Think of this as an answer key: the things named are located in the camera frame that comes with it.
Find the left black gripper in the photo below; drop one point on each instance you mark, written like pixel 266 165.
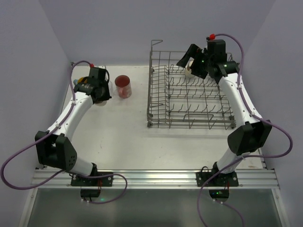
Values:
pixel 102 93

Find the light blue patterned mug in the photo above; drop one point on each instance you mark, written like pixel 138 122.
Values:
pixel 80 80

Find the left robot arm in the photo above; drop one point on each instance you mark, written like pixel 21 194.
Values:
pixel 54 147

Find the clear glass tumbler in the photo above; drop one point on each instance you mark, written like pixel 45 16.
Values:
pixel 112 88

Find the cream tall cup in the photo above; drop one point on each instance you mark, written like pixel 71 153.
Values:
pixel 103 103

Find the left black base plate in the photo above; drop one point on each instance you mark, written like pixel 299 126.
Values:
pixel 99 179

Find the aluminium mounting rail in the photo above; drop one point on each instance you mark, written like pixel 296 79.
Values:
pixel 163 179

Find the grey wire dish rack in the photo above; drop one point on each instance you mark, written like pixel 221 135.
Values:
pixel 176 100

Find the pink patterned mug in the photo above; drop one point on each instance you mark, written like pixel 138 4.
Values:
pixel 123 86

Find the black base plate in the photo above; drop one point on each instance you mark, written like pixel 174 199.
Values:
pixel 99 179
pixel 221 180

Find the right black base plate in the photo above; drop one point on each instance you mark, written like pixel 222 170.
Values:
pixel 221 180

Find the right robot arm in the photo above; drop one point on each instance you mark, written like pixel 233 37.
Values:
pixel 250 133

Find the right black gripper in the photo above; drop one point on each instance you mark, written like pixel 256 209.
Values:
pixel 197 68

